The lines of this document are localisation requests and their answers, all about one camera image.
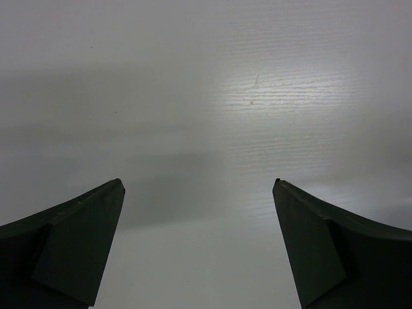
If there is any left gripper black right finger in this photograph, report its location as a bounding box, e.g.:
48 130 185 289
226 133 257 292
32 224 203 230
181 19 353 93
272 179 411 308

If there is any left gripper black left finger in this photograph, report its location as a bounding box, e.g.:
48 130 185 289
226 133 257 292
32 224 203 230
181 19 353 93
1 178 126 308

